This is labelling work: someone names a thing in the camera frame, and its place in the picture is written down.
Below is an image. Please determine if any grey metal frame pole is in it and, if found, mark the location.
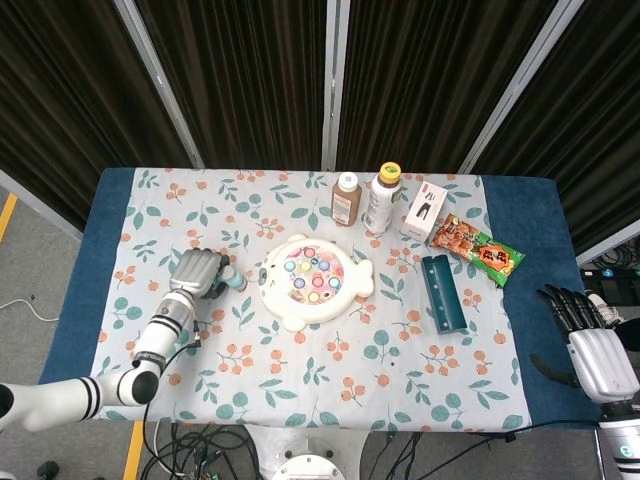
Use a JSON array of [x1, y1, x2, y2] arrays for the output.
[[112, 0, 205, 169], [321, 0, 350, 171], [457, 0, 586, 175]]

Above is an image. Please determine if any brown juice bottle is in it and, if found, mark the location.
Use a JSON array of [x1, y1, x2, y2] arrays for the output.
[[331, 171, 362, 227]]

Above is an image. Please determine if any white bottle yellow cap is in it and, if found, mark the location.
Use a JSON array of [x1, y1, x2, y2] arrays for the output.
[[363, 162, 404, 235]]

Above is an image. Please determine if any teal plastic tray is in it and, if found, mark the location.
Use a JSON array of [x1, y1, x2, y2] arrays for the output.
[[420, 253, 469, 336]]

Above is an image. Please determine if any blue table cover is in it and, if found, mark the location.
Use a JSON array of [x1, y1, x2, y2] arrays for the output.
[[38, 167, 604, 431]]

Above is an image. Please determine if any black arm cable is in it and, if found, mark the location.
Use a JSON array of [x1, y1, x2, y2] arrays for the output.
[[139, 322, 204, 451]]

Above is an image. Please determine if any small white carton box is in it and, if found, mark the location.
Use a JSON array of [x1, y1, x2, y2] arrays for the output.
[[401, 182, 450, 244]]

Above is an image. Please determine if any small teal toy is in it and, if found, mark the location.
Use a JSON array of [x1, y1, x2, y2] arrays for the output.
[[209, 265, 249, 300]]

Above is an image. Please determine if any orange green snack packet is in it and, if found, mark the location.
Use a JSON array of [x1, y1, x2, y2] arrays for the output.
[[429, 213, 526, 289]]

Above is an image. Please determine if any dark pleated curtain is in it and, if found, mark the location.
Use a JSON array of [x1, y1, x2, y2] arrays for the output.
[[472, 0, 640, 254], [337, 0, 559, 174], [0, 0, 197, 231], [134, 0, 331, 169]]

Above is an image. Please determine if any floral printed tablecloth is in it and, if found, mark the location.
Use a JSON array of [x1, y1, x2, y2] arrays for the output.
[[82, 167, 531, 434]]

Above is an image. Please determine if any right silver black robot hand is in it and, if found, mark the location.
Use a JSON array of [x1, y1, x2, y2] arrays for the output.
[[529, 283, 640, 403]]

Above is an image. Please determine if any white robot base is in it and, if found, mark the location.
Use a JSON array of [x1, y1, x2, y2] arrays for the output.
[[247, 424, 371, 480]]

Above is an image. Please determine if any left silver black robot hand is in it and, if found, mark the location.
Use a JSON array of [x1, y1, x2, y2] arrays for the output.
[[168, 248, 232, 301]]

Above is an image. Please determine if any black floor cable bundle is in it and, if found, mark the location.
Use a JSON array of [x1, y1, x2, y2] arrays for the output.
[[139, 423, 261, 480]]

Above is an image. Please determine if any white floor cable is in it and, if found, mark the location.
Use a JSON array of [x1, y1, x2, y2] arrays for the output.
[[0, 298, 57, 322]]

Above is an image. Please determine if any white fish-shaped toy board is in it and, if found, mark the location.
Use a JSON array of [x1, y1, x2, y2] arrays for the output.
[[258, 233, 375, 332]]

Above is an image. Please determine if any white sneaker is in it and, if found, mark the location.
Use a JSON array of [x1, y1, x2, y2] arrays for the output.
[[587, 293, 624, 326]]

